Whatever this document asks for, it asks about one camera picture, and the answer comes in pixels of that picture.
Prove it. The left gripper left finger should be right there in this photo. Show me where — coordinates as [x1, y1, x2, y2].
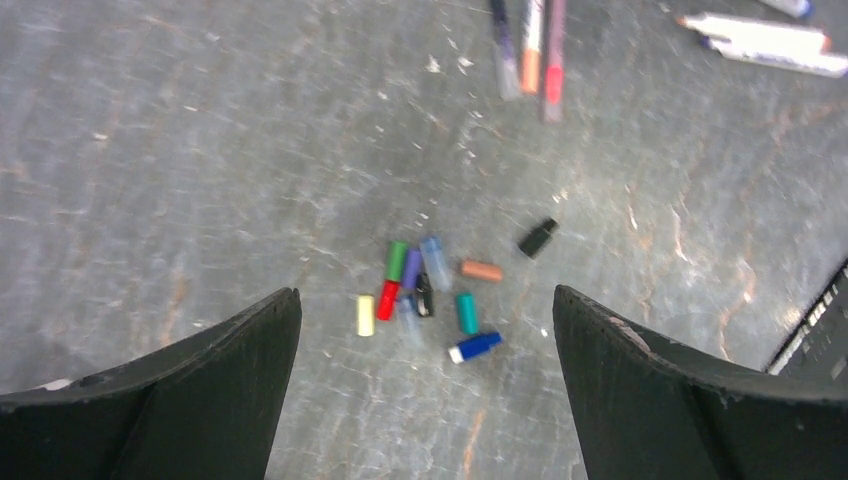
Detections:
[1, 288, 302, 479]

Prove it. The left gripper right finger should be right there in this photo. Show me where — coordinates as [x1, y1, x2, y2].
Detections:
[553, 285, 847, 479]

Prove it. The blue marker cap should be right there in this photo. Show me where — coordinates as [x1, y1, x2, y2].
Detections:
[448, 332, 502, 364]

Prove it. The yellow marker cap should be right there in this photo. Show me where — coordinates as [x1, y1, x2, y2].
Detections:
[356, 295, 375, 337]

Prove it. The black marker cap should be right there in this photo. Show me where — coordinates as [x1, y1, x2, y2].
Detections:
[518, 217, 559, 259]

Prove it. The teal marker cap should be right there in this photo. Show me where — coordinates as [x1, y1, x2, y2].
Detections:
[456, 292, 479, 335]

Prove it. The green marker cap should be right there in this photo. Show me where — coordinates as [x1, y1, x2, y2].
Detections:
[385, 240, 408, 282]

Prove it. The clear blue pen cap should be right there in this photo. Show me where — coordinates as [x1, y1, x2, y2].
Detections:
[419, 236, 453, 292]

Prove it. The black gel pen cap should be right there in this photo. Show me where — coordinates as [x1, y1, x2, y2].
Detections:
[414, 273, 435, 318]

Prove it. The orange cap white marker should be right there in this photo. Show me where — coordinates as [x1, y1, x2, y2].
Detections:
[520, 0, 546, 94]

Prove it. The purple cap white marker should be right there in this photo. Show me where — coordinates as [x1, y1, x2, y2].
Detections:
[699, 36, 847, 78]

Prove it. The red cap pink marker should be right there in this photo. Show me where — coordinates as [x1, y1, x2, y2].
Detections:
[542, 0, 567, 123]

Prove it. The purple gel pen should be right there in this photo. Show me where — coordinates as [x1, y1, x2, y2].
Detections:
[488, 0, 520, 100]

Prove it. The brown cap white marker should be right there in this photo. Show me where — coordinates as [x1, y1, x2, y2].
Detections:
[676, 12, 831, 53]

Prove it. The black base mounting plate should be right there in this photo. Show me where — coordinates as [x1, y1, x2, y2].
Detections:
[764, 261, 847, 387]

